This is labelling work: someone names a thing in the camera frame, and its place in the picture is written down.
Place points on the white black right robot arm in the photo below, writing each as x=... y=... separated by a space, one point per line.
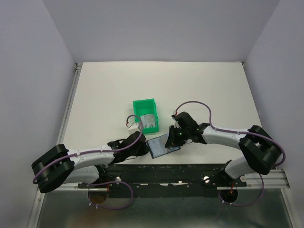
x=260 y=153

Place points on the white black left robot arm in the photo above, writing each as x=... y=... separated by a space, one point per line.
x=60 y=165

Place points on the silver card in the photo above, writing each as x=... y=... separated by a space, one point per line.
x=148 y=120
x=171 y=149

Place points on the green plastic bin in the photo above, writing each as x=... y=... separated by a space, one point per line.
x=146 y=110

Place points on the blue leather card holder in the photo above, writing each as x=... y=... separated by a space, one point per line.
x=157 y=146

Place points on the aluminium table edge rail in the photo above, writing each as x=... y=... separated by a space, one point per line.
x=69 y=104

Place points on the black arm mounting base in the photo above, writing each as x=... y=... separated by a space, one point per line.
x=161 y=180

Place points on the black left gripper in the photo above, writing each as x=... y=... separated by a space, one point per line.
x=144 y=150

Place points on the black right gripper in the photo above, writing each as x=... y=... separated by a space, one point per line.
x=172 y=141

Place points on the aluminium front frame rail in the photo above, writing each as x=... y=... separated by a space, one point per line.
x=36 y=210

